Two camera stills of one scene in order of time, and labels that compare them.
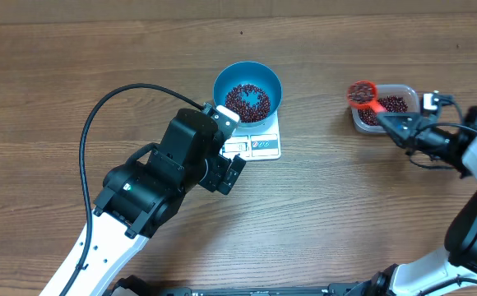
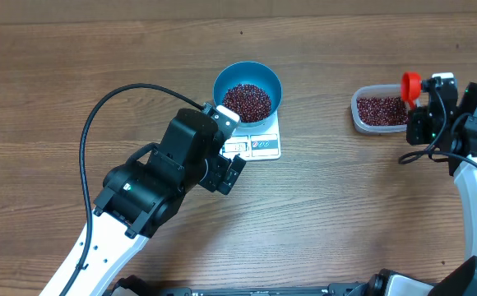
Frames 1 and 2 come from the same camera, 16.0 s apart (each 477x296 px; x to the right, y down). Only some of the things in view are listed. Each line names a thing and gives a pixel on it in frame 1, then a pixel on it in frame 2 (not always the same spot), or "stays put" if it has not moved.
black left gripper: x=219 y=168 stays put
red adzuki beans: x=390 y=104 stays put
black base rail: x=128 y=286 stays put
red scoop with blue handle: x=363 y=94 → x=411 y=86
